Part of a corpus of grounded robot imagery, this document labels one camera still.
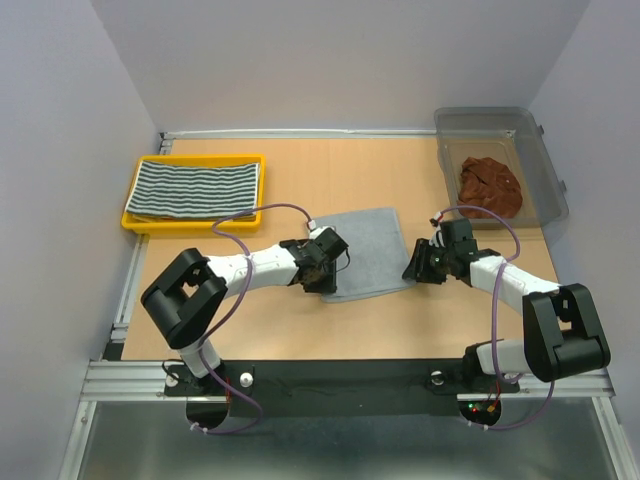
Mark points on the brown cloth in bin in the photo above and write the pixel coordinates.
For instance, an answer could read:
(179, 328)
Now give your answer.
(491, 185)

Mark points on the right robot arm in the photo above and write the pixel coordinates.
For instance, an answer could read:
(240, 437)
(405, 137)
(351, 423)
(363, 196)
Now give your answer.
(562, 331)

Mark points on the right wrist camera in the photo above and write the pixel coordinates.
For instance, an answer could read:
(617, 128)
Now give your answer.
(437, 239)

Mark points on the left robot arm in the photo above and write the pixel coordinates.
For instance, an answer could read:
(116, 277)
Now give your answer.
(185, 297)

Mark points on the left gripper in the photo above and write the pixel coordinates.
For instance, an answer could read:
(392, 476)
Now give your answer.
(327, 286)

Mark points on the aluminium frame rail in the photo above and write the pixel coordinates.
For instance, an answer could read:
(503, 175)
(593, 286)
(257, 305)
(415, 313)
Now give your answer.
(144, 381)

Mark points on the yellow plastic tray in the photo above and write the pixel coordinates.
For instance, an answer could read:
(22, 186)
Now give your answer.
(169, 226)

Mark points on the light grey cloth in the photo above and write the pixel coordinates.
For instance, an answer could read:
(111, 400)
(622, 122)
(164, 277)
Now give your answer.
(378, 254)

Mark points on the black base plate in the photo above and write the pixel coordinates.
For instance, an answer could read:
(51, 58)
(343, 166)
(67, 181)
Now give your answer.
(318, 388)

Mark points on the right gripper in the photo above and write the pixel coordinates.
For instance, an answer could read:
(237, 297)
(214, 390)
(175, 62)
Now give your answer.
(417, 269)

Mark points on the black white striped towel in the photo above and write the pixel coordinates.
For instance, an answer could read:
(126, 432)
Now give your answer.
(188, 192)

